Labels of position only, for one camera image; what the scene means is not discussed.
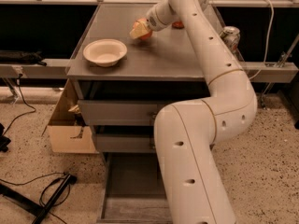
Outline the black bag on rail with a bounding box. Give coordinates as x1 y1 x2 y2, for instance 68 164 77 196
0 50 47 66

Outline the grey bottom drawer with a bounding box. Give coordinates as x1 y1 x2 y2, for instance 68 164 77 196
96 153 172 224

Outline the black stand leg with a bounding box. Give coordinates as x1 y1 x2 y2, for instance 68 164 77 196
0 173 78 224

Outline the grey middle drawer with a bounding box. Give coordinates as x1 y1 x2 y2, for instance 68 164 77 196
93 134 155 153

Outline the white hanging cable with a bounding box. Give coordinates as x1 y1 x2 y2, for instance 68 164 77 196
245 0 275 82

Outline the metal frame rail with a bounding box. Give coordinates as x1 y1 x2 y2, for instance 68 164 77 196
0 59 298 83

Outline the grey drawer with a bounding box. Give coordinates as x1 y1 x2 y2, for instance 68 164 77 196
78 100 166 126
96 153 172 224
93 134 155 153

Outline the white paper bowl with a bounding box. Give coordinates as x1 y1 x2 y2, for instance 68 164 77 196
83 39 127 67

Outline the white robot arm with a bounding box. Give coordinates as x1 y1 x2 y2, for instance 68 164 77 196
130 0 257 224

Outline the cardboard box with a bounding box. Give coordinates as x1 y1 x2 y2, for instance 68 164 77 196
47 80 96 154

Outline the grey top drawer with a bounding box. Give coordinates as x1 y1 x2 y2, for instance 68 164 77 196
78 100 166 126

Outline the green white soda can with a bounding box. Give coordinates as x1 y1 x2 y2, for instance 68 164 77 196
220 26 240 53

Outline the black floor cable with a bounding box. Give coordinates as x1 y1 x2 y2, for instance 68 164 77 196
3 73 37 135

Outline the grey drawer cabinet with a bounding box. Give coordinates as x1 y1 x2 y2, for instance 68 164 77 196
67 4 241 153

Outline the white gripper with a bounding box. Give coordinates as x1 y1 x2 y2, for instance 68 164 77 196
129 0 179 40

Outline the red cola can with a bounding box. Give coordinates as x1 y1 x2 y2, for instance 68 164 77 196
172 21 184 29

